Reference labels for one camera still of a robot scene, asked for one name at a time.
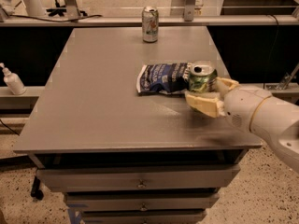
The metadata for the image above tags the grey drawer cabinet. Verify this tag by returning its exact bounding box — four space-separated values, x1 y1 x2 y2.
12 25 263 224

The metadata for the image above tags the grey drawer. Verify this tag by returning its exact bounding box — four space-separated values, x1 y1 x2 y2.
82 209 206 224
65 192 219 212
36 164 240 192

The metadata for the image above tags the top grey drawer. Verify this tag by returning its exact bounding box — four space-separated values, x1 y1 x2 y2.
36 164 240 192

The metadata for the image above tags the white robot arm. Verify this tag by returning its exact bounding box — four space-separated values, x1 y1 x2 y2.
185 77 299 173

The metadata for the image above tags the grey metal rail shelf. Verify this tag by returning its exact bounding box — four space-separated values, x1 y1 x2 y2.
0 15 299 27

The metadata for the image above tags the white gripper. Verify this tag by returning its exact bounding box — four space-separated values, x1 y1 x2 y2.
185 77 272 133

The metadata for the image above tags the metal angle bracket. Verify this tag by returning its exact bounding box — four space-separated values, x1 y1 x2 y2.
265 63 299 91

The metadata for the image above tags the bottom grey drawer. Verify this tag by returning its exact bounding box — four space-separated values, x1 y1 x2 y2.
82 209 206 224

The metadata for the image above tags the black cabinet caster wheel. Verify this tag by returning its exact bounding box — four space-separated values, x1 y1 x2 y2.
30 177 44 201

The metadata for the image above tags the black cable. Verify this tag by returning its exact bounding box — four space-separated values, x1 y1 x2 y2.
8 13 104 23

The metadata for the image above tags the blue chip bag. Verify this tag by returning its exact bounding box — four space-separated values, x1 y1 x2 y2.
136 63 191 95

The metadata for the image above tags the green 7up can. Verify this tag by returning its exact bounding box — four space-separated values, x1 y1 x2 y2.
188 61 218 93

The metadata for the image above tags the silver soda can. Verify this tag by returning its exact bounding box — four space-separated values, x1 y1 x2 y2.
142 6 159 43

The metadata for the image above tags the black office chair base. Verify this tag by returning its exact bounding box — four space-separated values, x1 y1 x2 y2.
38 0 89 18

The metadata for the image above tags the white pump bottle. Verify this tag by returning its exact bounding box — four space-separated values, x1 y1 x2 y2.
0 63 26 95

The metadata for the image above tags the middle grey drawer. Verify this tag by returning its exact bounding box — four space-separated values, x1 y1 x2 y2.
65 192 219 212

